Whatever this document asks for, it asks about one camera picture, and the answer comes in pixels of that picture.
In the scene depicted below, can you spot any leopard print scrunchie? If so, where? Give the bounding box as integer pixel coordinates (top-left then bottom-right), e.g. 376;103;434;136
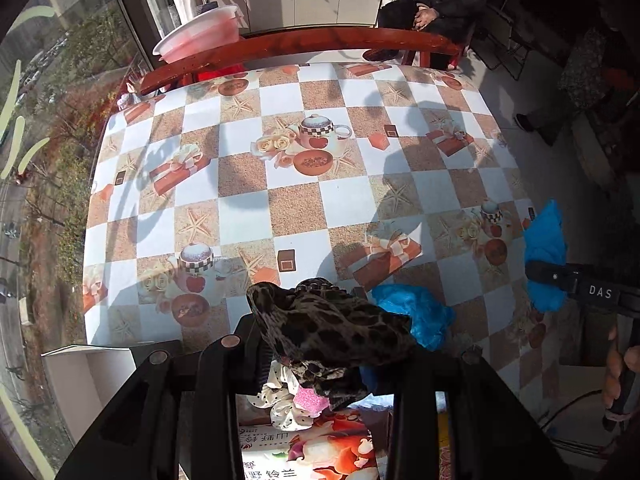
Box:
246;277;417;411

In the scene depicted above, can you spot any pink plastic basin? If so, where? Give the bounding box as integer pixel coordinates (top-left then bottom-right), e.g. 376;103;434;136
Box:
152;4;242;63

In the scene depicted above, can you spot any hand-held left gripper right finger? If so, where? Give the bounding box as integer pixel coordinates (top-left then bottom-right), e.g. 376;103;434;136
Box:
391;346;571;480

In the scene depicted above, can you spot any checked printed tablecloth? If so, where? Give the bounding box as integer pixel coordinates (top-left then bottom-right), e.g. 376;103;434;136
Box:
82;57;572;413

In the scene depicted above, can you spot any black folding chair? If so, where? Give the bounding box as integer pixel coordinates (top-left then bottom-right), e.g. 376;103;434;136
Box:
470;4;533;82

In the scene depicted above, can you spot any pink sponge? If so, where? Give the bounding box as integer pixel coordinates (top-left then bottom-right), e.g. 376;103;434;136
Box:
292;384;332;419

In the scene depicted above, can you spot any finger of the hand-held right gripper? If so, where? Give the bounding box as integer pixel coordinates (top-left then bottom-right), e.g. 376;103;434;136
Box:
525;259;582;302

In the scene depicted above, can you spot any cream polka dot scrunchie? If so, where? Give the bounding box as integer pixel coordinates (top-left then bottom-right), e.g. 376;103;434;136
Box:
257;360;302;433

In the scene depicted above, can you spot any blue fluffy cloth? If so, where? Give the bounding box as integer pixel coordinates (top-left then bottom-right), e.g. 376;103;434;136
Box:
522;199;569;314
371;283;457;352

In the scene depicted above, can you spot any person's right hand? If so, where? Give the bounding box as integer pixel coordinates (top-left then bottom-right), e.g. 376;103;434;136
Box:
602;326;627;409

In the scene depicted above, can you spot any white cardboard box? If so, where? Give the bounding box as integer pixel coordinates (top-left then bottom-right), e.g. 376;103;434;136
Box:
40;340;184;447

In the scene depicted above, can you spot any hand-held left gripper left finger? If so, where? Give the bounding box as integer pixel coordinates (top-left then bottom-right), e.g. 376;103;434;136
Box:
55;314;274;480

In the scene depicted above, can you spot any floral tissue pack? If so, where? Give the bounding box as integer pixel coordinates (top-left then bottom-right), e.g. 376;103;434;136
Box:
237;395;397;480

